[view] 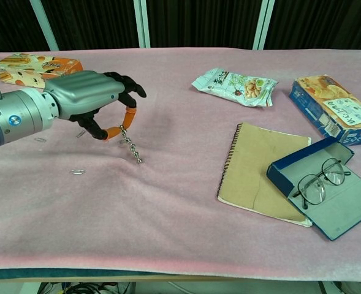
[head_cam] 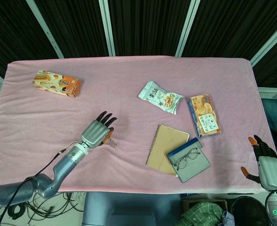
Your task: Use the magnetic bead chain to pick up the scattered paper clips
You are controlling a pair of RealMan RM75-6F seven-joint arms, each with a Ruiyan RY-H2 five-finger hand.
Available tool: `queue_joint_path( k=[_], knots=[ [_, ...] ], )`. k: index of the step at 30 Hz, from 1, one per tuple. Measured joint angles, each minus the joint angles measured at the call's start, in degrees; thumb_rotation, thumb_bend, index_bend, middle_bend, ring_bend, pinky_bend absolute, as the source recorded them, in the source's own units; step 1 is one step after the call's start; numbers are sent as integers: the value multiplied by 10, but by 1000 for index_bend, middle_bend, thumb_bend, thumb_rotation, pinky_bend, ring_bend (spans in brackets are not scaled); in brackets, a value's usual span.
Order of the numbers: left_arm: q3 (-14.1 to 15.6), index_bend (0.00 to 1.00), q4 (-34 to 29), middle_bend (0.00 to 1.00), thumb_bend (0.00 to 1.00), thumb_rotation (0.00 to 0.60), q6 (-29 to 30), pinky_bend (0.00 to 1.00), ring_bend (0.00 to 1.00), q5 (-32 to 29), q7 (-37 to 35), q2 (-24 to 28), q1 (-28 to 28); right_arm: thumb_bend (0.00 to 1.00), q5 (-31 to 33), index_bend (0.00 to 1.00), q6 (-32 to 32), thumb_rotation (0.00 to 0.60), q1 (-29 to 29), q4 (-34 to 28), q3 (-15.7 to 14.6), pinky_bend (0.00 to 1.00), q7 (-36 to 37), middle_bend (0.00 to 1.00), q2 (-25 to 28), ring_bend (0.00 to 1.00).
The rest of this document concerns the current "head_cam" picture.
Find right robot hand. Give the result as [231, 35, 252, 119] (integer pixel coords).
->
[240, 134, 277, 191]

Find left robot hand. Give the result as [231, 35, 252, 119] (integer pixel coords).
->
[80, 111, 118, 149]

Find small metal chain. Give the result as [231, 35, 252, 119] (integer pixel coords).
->
[106, 134, 118, 147]

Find black round bin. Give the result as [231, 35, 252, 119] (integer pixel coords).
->
[230, 196, 270, 226]

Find brown cardboard box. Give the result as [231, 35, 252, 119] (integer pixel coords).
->
[182, 199, 228, 226]

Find orange biscuit box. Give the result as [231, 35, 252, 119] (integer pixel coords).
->
[32, 70, 83, 98]

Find blue grey crumpled cloth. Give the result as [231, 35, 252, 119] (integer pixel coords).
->
[222, 210, 235, 226]

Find pink tablecloth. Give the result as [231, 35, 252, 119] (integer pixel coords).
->
[0, 55, 277, 196]

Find kraft spiral notebook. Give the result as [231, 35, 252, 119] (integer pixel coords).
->
[145, 124, 190, 178]

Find white green snack bag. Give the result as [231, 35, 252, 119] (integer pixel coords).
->
[138, 81, 185, 115]

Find grey blue glasses case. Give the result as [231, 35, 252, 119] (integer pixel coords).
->
[166, 137, 212, 184]

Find green plaid cloth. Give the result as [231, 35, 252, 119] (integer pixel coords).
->
[177, 201, 223, 226]

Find orange chips box blue edge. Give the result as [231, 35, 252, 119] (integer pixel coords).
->
[187, 94, 222, 138]

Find black thin-rim eyeglasses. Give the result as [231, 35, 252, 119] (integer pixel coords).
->
[174, 147, 201, 171]

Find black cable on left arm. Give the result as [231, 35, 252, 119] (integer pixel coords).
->
[0, 145, 71, 226]

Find tangled black floor cables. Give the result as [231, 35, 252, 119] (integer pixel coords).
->
[23, 192, 86, 218]

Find white metal frame rail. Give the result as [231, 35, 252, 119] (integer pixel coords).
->
[257, 87, 277, 101]

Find black cable coil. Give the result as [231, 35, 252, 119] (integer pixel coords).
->
[8, 204, 26, 221]

